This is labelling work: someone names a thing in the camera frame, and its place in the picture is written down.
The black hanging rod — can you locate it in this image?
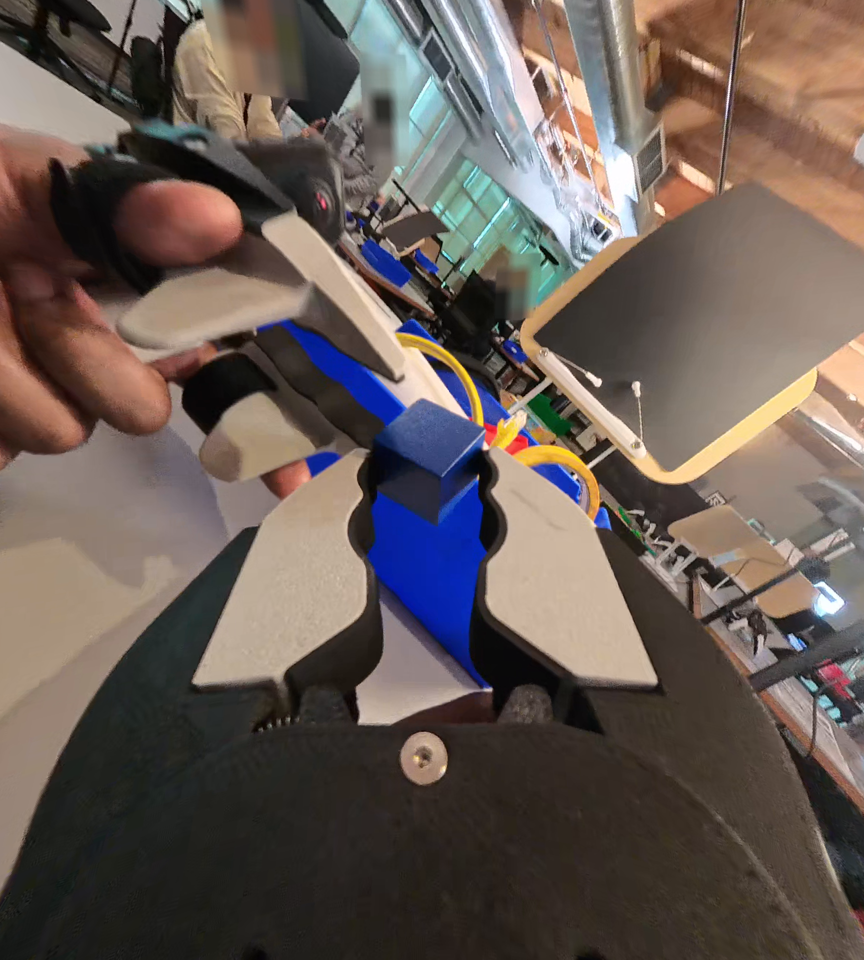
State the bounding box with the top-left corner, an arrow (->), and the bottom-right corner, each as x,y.
717,0 -> 748,192

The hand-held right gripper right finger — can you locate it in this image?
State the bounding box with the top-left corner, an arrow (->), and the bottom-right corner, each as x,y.
469,447 -> 660,700

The large blue storage bin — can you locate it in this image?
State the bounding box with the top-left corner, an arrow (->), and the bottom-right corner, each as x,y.
278,318 -> 613,690

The blue wooden cube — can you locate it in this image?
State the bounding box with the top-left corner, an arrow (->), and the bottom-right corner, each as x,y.
369,397 -> 489,526

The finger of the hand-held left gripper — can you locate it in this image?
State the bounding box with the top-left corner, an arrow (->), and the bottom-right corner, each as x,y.
252,324 -> 388,453
261,211 -> 408,384

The green bin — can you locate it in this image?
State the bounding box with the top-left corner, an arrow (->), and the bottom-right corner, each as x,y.
525,393 -> 576,436

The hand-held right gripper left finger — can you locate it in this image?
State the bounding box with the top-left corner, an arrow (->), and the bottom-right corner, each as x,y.
190,448 -> 386,710

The yellow ring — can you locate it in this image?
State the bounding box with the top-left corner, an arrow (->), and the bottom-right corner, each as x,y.
510,446 -> 602,520

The person's left hand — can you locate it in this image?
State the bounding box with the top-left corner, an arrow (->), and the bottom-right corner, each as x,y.
0,108 -> 315,501

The pale hanging panel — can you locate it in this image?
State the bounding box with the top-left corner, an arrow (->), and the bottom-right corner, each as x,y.
668,506 -> 822,620

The yellow cable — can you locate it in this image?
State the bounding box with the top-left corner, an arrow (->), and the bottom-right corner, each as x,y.
394,332 -> 487,429

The black wood-edged hanging panel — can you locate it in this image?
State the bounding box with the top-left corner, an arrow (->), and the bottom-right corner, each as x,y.
519,182 -> 864,485

